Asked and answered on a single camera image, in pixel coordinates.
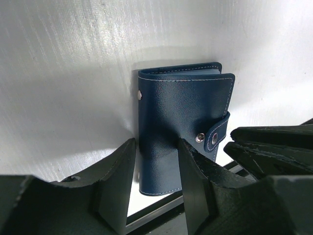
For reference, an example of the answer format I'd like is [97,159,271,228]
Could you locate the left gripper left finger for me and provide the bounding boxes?
[0,139,136,235]

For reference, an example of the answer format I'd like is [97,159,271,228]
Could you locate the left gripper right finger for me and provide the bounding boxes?
[178,139,313,235]

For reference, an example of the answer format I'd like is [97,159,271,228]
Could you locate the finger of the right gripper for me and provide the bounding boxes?
[224,142,313,180]
[229,124,313,150]

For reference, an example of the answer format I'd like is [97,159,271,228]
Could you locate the blue leather card holder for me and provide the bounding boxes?
[138,62,235,196]

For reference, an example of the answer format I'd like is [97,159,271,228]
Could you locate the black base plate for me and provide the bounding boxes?
[126,191,184,235]

